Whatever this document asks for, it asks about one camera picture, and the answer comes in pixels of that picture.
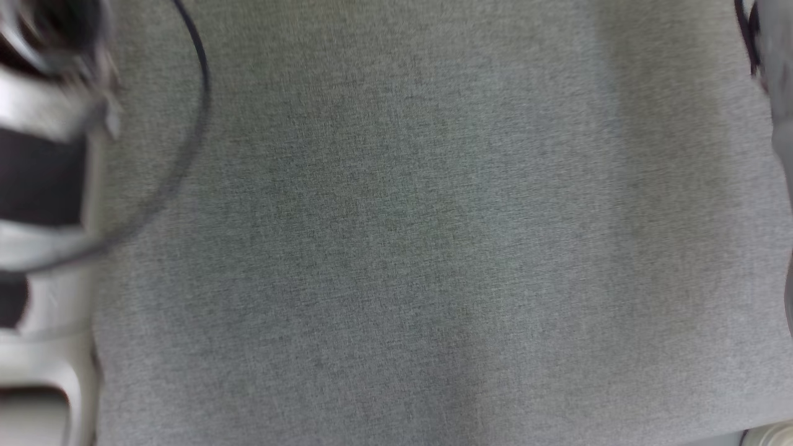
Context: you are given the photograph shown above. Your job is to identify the grey fabric sofa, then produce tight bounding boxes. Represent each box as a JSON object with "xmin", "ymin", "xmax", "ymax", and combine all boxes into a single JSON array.
[{"xmin": 87, "ymin": 0, "xmax": 793, "ymax": 446}]

